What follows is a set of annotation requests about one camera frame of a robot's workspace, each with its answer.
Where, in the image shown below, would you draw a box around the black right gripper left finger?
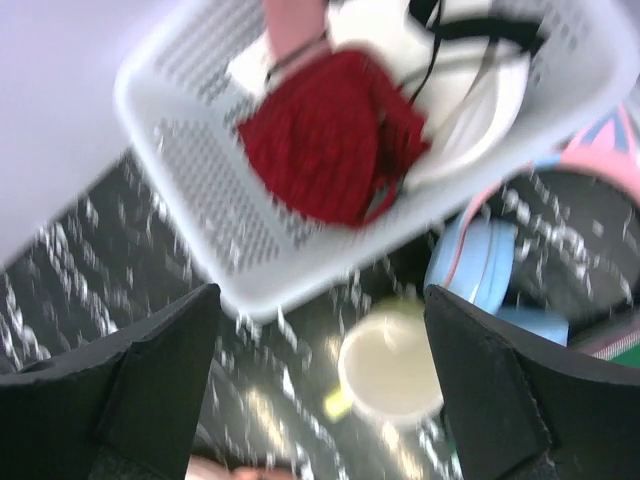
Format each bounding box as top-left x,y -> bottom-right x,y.
1,284 -> 221,479

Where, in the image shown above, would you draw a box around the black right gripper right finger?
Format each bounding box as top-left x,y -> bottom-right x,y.
425,285 -> 639,479

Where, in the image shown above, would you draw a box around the white bra with black straps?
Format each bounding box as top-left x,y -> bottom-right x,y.
227,0 -> 546,189

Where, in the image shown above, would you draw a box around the white plastic laundry basket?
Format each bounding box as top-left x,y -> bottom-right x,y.
114,1 -> 639,321

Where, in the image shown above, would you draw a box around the dark red lace bra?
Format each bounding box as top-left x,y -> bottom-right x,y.
237,49 -> 431,228

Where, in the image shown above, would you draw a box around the pink bra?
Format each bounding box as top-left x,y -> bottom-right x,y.
262,0 -> 328,61

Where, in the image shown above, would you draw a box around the yellow mug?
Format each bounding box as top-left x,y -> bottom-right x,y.
323,298 -> 444,428

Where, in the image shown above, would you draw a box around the blue pink cat-ear headphones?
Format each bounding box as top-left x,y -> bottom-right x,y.
424,106 -> 639,345

